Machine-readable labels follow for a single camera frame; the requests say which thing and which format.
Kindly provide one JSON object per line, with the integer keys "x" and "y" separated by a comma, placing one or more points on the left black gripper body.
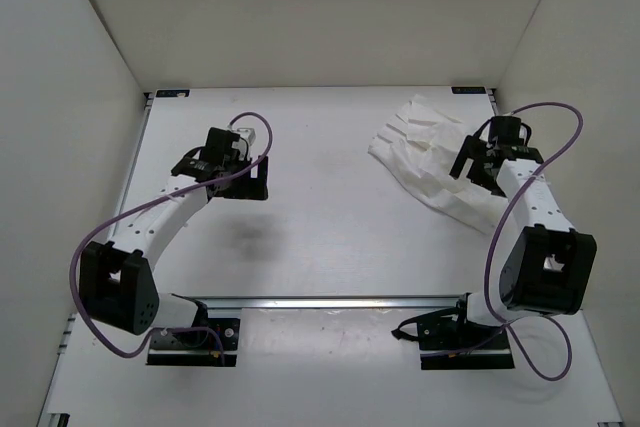
{"x": 237, "y": 161}

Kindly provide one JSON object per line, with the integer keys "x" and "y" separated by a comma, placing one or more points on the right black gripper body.
{"x": 481, "y": 177}

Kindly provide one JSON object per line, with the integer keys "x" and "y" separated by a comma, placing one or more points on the white pleated skirt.
{"x": 418, "y": 146}

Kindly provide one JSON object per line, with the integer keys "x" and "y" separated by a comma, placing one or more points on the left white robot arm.
{"x": 116, "y": 284}

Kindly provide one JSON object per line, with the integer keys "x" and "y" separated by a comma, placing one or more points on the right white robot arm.
{"x": 548, "y": 267}

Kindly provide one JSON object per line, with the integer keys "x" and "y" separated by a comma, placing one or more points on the right blue corner label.
{"x": 468, "y": 90}

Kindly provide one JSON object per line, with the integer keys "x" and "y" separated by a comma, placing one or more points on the blue corner label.
{"x": 172, "y": 93}
{"x": 468, "y": 90}

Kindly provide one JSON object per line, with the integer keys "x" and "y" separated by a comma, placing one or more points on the left blue corner label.
{"x": 172, "y": 93}

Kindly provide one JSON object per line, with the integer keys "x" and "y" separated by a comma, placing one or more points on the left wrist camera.
{"x": 247, "y": 134}

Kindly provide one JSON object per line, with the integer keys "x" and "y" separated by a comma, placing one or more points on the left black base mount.
{"x": 198, "y": 349}

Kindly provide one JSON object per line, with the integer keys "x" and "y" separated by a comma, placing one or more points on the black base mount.
{"x": 198, "y": 349}
{"x": 447, "y": 341}

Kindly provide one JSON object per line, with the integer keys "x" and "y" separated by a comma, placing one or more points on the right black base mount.
{"x": 447, "y": 341}

